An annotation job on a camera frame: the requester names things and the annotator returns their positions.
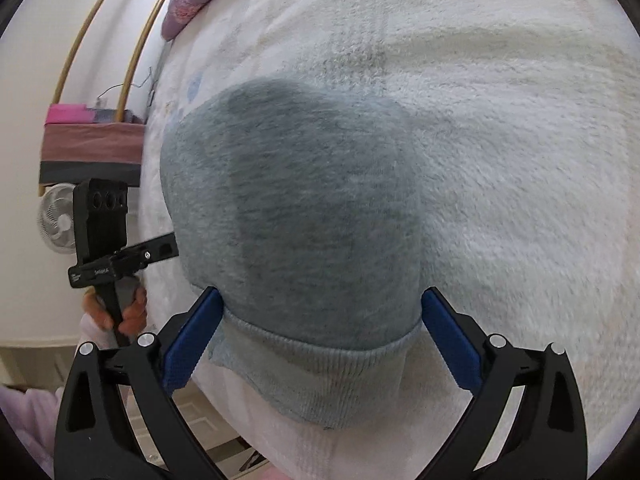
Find person's pink trousers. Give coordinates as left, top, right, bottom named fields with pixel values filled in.
left=0, top=385, right=63, bottom=476

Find grey zip hoodie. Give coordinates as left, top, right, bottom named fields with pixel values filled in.
left=160, top=77, right=426, bottom=431

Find pink striped towel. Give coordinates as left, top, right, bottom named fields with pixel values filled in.
left=39, top=103, right=147, bottom=186

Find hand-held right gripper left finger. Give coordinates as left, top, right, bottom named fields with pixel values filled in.
left=54, top=286, right=223, bottom=480

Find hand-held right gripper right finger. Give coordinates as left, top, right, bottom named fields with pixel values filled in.
left=421, top=286, right=588, bottom=480

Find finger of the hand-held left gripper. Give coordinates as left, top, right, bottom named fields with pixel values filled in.
left=117, top=232, right=179, bottom=272

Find wooden rail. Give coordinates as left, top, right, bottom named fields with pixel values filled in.
left=116, top=0, right=182, bottom=111
left=52, top=0, right=133, bottom=106

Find white fuzzy bed blanket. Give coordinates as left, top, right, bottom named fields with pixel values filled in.
left=137, top=0, right=636, bottom=480

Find person's left hand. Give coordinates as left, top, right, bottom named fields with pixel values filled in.
left=82, top=287, right=148, bottom=336

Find white electric fan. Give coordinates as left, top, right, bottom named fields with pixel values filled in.
left=37, top=183, right=78, bottom=253

